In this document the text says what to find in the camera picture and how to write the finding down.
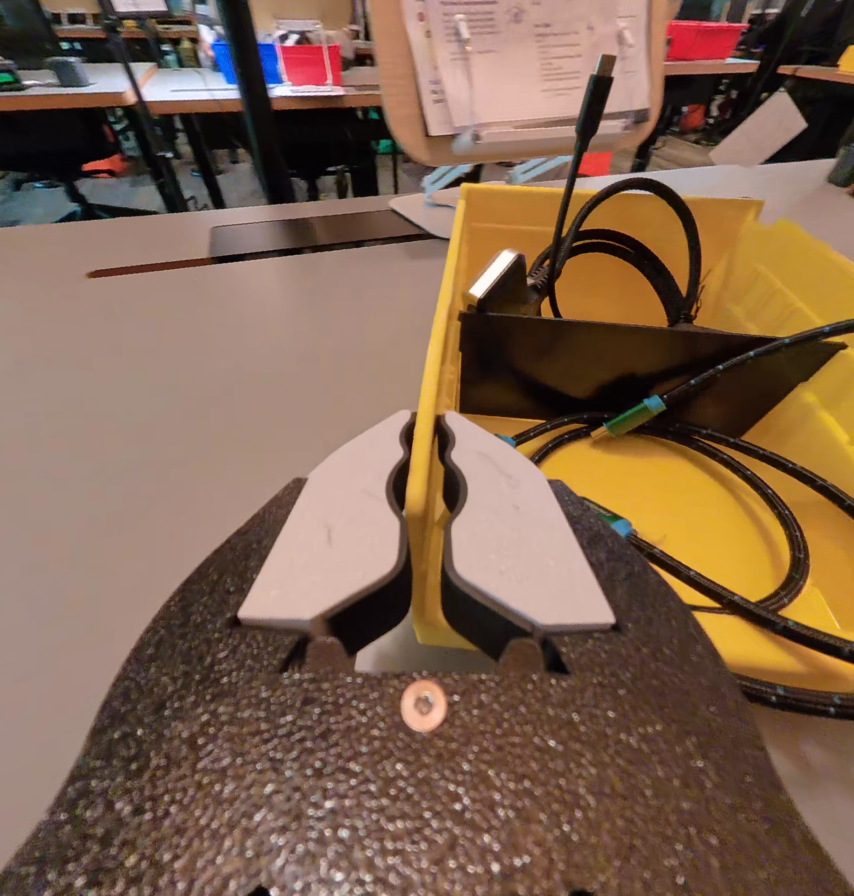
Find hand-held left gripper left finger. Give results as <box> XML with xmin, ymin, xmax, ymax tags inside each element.
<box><xmin>236</xmin><ymin>409</ymin><xmax>417</xmax><ymax>655</ymax></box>

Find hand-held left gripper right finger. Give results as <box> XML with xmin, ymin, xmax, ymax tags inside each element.
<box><xmin>435</xmin><ymin>410</ymin><xmax>618</xmax><ymax>664</ymax></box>

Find green plug braided HDMI cable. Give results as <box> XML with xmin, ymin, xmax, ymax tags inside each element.
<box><xmin>497</xmin><ymin>413</ymin><xmax>854</xmax><ymax>722</ymax></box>
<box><xmin>591</xmin><ymin>315</ymin><xmax>854</xmax><ymax>438</ymax></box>

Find silver adapter hub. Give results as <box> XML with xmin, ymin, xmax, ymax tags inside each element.
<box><xmin>466</xmin><ymin>248</ymin><xmax>540</xmax><ymax>316</ymax></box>

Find black bin divider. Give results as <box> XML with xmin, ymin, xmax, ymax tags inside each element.
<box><xmin>458</xmin><ymin>311</ymin><xmax>848</xmax><ymax>438</ymax></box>

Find wooden document stand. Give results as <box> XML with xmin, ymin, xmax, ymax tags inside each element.
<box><xmin>367</xmin><ymin>0</ymin><xmax>680</xmax><ymax>239</ymax></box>

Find black tripod stand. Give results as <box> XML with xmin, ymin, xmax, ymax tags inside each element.
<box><xmin>101</xmin><ymin>0</ymin><xmax>190</xmax><ymax>211</ymax></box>

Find grey background work table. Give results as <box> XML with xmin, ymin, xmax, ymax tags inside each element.
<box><xmin>0</xmin><ymin>63</ymin><xmax>158</xmax><ymax>113</ymax></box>
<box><xmin>136</xmin><ymin>66</ymin><xmax>386</xmax><ymax>116</ymax></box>

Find grey flat panel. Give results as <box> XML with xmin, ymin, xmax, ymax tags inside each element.
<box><xmin>710</xmin><ymin>91</ymin><xmax>809</xmax><ymax>168</ymax></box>

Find printed instruction sheet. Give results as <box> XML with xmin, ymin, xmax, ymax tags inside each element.
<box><xmin>402</xmin><ymin>0</ymin><xmax>655</xmax><ymax>137</ymax></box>

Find blue storage bin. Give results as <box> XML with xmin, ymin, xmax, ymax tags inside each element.
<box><xmin>212</xmin><ymin>41</ymin><xmax>282</xmax><ymax>85</ymax></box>

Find red storage bin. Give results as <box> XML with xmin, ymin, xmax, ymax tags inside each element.
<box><xmin>667</xmin><ymin>21</ymin><xmax>750</xmax><ymax>63</ymax></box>

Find black table cable hatch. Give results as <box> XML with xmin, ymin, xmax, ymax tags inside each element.
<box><xmin>210</xmin><ymin>210</ymin><xmax>442</xmax><ymax>259</ymax></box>

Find black metal post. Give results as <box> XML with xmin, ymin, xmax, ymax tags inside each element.
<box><xmin>217</xmin><ymin>0</ymin><xmax>298</xmax><ymax>204</ymax></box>

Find thin black USB cable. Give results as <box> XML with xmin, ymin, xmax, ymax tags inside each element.
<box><xmin>549</xmin><ymin>55</ymin><xmax>618</xmax><ymax>281</ymax></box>

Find red bin white straps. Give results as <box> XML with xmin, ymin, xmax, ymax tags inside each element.
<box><xmin>276</xmin><ymin>28</ymin><xmax>344</xmax><ymax>88</ymax></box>

